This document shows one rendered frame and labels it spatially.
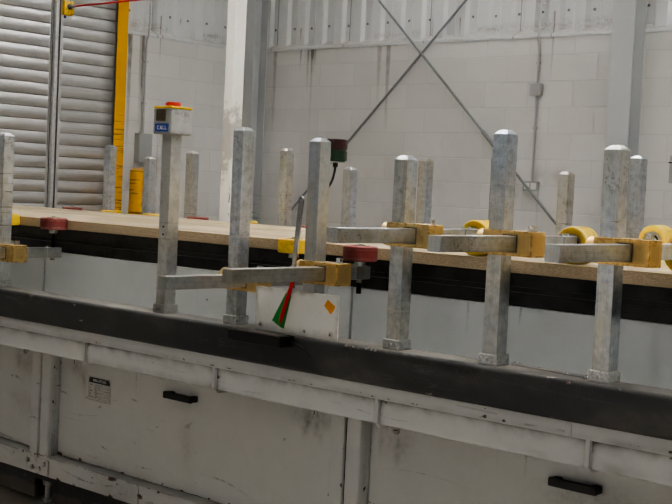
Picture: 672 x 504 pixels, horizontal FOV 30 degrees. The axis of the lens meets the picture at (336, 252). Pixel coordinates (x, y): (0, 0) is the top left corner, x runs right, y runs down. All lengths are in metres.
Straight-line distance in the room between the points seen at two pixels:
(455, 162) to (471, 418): 8.98
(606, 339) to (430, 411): 0.47
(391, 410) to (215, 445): 0.86
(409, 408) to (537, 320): 0.33
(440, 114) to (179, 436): 8.34
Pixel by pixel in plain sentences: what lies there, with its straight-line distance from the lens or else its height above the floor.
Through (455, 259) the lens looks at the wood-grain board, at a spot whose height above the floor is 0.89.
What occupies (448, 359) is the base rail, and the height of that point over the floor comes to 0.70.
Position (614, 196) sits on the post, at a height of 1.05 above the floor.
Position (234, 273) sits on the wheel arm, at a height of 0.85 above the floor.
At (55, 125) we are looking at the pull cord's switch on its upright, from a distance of 5.49.
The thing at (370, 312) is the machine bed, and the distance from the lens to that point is 2.99.
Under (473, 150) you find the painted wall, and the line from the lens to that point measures 11.39.
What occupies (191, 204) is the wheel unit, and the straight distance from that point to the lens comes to 4.77.
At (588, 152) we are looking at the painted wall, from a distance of 10.74.
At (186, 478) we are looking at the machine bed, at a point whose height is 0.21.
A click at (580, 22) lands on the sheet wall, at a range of 10.91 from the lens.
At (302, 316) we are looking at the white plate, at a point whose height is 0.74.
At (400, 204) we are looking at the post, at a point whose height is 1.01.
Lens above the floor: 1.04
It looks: 3 degrees down
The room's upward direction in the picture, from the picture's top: 3 degrees clockwise
